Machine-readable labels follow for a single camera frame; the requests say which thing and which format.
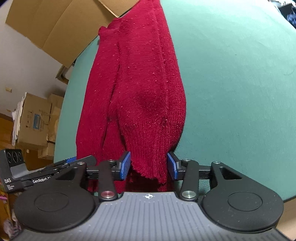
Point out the red knit sweater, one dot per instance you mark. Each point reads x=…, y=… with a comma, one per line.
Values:
x=135, y=99

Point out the green table cloth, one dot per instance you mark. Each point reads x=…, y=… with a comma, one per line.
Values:
x=237, y=65

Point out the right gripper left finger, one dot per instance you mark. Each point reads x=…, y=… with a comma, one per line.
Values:
x=106, y=173

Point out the large cardboard sheet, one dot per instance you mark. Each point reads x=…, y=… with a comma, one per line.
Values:
x=63, y=29

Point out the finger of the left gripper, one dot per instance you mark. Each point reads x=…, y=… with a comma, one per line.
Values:
x=69, y=160
x=89, y=161

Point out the stacked cardboard boxes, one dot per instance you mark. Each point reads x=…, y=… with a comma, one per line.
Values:
x=35, y=124

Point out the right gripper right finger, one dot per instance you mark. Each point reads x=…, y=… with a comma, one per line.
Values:
x=190, y=172

